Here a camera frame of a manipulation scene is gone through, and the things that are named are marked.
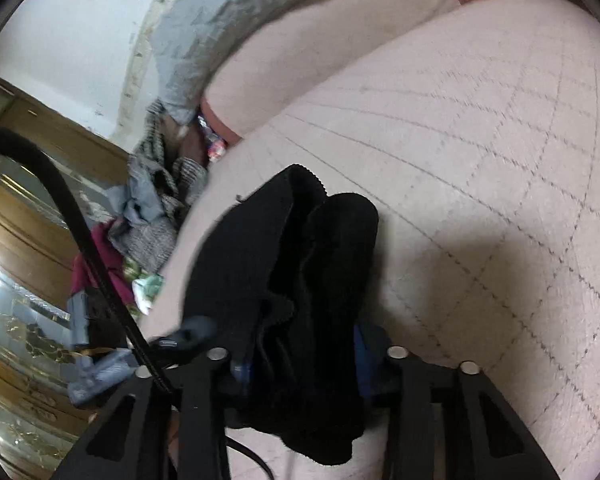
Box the wooden wardrobe with mirror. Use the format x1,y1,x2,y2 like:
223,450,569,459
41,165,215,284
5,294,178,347
0,78,126,479

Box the blue grey cloth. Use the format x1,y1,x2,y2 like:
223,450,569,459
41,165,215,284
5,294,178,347
106,155,166,240

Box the pink maroon bolster pillow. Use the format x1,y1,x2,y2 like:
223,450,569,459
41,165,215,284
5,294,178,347
201,0,472,144

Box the white green small cloth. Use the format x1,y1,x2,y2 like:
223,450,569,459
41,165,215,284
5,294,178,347
132,274,163,315

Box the black pants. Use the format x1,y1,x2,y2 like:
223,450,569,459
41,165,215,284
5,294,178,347
183,165,388,466

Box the green floral bedsheet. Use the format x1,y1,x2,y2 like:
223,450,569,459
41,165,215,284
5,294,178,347
122,258,151,318

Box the grey quilted blanket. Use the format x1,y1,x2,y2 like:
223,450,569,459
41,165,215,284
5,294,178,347
150,0,301,126

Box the black cable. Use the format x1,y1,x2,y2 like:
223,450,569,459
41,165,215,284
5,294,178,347
0,124,274,480

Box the grey checked garment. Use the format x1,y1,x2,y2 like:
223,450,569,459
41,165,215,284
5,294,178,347
108,101,209,273

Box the colourful small packet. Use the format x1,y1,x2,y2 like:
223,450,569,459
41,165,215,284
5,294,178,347
196,114,227,164

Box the pink quilted mattress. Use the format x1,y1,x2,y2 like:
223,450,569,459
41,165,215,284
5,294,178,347
142,0,600,479

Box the maroon garment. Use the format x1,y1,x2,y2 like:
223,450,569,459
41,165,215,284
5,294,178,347
70,219,134,306

